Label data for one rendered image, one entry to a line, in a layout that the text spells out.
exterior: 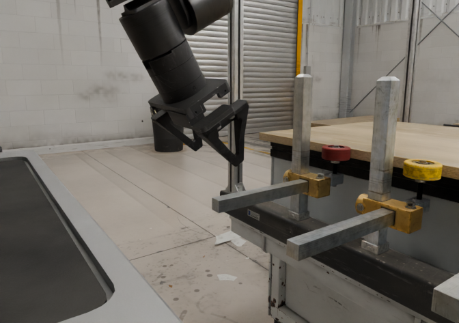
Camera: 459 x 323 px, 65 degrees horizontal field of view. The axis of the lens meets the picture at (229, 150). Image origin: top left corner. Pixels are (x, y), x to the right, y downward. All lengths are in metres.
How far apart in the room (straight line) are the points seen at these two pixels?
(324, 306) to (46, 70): 5.44
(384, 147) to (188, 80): 0.55
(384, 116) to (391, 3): 8.67
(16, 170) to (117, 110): 6.22
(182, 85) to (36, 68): 5.80
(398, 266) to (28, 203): 0.80
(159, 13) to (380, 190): 0.64
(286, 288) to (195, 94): 1.29
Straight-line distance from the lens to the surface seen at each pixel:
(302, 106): 1.00
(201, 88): 0.43
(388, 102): 0.85
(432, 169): 0.92
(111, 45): 6.46
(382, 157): 0.86
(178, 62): 0.41
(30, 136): 6.22
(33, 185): 0.21
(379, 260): 0.91
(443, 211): 1.07
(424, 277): 0.87
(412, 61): 2.08
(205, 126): 0.38
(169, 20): 0.41
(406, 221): 0.86
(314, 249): 0.68
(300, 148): 1.02
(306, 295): 1.54
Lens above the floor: 1.09
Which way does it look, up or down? 11 degrees down
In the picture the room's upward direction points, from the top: straight up
